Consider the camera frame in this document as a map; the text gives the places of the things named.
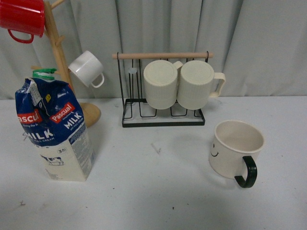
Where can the red enamel mug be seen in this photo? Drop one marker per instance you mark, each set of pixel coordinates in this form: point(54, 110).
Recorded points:
point(24, 16)

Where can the black wire cup rack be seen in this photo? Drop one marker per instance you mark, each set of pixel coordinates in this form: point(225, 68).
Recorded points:
point(136, 112)

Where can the blue Pascual milk carton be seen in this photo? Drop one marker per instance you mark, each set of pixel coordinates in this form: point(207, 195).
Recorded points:
point(52, 118)

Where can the cream smiley mug black handle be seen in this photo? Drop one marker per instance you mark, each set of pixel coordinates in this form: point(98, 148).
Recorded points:
point(235, 148)

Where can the white enamel mug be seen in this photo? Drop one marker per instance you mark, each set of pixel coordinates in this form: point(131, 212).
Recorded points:
point(87, 68)

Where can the left cream ribbed cup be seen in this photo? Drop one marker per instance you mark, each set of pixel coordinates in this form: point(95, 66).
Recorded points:
point(161, 81)

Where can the cream ribbed cup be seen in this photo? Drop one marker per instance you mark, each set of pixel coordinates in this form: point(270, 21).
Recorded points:
point(197, 83)
point(161, 81)

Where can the right cream ribbed cup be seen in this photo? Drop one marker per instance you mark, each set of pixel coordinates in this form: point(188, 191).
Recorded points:
point(197, 83)

